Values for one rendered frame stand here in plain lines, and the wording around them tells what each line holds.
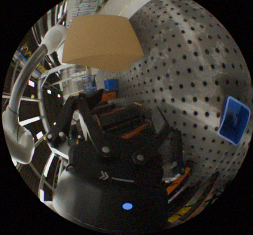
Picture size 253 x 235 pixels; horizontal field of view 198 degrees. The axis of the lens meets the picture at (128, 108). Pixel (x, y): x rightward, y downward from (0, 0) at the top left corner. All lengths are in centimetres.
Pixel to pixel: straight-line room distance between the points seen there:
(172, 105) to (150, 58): 23
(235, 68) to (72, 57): 54
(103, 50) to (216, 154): 61
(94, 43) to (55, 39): 28
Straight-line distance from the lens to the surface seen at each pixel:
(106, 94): 75
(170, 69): 34
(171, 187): 37
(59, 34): 58
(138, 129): 44
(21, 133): 51
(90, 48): 36
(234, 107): 32
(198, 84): 30
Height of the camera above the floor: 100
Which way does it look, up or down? 27 degrees down
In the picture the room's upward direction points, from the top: 108 degrees counter-clockwise
